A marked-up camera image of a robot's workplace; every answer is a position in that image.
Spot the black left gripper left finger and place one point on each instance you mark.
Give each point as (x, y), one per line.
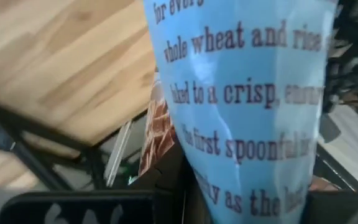
(73, 205)

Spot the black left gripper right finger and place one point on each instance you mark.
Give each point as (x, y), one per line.
(343, 207)

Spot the blue cereal box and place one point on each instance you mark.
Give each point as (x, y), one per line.
(244, 109)

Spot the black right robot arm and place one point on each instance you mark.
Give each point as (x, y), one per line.
(353, 53)

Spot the wooden table with black frame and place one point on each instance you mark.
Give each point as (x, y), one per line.
(42, 149)

